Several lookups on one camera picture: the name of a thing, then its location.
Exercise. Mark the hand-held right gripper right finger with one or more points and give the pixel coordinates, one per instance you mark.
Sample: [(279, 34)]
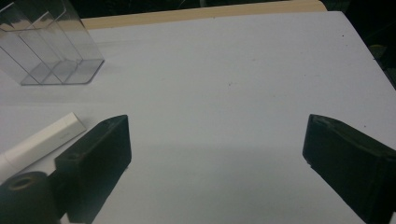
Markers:
[(351, 161)]

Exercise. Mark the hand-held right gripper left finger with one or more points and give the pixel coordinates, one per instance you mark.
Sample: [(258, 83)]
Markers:
[(96, 161)]

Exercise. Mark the white rectangular tube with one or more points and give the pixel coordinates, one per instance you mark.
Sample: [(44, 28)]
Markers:
[(40, 143)]

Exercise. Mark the clear acrylic compartment organizer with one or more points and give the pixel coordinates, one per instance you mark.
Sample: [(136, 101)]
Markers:
[(51, 46)]

